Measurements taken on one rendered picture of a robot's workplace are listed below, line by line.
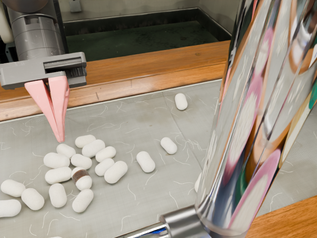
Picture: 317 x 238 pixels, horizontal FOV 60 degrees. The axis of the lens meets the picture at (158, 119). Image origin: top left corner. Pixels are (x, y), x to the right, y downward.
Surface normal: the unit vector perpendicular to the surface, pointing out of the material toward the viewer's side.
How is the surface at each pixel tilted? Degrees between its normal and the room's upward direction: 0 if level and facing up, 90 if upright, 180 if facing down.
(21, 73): 41
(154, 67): 0
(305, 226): 0
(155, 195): 0
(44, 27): 45
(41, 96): 62
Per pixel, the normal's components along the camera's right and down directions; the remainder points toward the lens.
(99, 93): 0.26, -0.07
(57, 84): 0.31, 0.22
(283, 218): 0.03, -0.74
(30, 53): -0.14, -0.04
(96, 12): 0.33, 0.62
